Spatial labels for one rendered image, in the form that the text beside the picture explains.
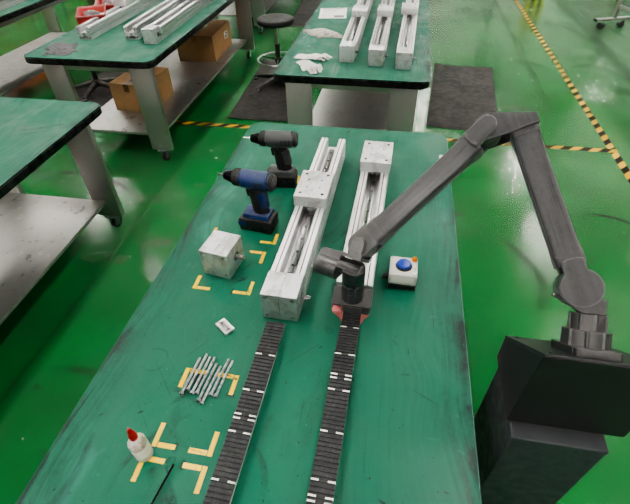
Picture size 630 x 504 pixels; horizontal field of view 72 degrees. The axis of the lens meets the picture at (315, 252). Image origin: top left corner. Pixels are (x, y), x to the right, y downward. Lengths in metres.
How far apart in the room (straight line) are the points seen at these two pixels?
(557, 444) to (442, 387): 0.26
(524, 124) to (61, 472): 1.22
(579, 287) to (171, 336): 0.97
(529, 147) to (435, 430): 0.65
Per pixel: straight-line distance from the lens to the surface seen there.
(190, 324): 1.26
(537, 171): 1.04
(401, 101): 2.81
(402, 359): 1.16
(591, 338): 1.01
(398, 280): 1.28
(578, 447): 1.17
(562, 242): 1.02
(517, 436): 1.13
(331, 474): 0.98
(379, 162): 1.61
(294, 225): 1.38
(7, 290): 2.55
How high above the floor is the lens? 1.73
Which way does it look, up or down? 42 degrees down
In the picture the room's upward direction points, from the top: 1 degrees counter-clockwise
